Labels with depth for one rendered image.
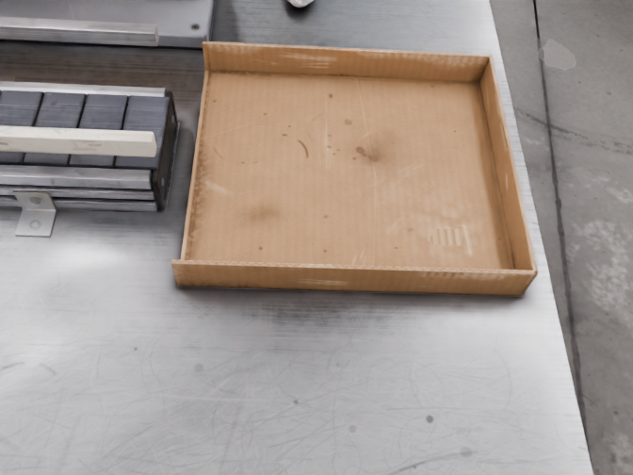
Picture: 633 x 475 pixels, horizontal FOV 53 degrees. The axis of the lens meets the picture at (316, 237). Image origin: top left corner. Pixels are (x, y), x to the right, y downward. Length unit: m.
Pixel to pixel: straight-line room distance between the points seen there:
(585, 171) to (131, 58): 1.39
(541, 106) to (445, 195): 1.38
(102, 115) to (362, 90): 0.27
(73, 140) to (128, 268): 0.12
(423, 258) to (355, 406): 0.15
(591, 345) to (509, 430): 1.07
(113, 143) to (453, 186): 0.31
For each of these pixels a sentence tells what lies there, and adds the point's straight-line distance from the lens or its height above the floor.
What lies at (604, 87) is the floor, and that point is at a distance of 2.12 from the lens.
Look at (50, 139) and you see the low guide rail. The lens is 0.56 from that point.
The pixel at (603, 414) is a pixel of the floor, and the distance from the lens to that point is 1.54.
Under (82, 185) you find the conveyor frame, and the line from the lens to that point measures 0.58.
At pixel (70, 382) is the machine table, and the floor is 0.83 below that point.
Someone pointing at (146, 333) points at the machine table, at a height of 0.83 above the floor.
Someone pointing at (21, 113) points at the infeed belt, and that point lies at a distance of 0.63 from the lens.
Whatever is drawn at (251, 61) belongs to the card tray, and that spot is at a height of 0.85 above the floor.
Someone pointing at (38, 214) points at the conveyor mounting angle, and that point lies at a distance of 0.62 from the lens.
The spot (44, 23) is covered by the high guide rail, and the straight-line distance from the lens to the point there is 0.58.
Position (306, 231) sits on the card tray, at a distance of 0.57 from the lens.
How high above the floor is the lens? 1.32
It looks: 58 degrees down
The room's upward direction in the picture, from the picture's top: 6 degrees clockwise
